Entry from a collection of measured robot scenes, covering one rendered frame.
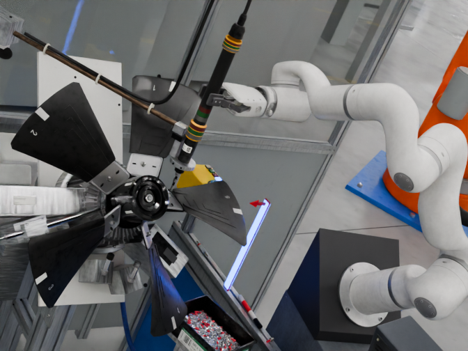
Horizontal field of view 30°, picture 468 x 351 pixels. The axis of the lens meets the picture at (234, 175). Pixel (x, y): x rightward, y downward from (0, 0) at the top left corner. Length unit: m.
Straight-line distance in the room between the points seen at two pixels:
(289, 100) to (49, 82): 0.66
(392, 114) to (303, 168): 1.62
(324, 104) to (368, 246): 0.63
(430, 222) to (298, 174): 1.54
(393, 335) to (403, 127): 0.50
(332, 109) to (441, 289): 0.53
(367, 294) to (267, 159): 1.13
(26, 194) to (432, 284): 1.05
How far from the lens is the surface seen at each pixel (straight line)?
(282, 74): 2.33
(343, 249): 2.62
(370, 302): 2.53
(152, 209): 2.23
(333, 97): 2.17
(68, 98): 2.17
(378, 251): 2.70
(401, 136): 2.06
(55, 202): 2.29
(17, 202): 2.24
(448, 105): 5.81
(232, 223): 2.43
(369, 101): 2.09
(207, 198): 2.43
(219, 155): 3.36
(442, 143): 2.10
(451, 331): 5.01
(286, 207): 3.75
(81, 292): 2.45
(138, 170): 2.31
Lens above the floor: 2.29
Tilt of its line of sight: 25 degrees down
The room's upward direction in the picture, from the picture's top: 24 degrees clockwise
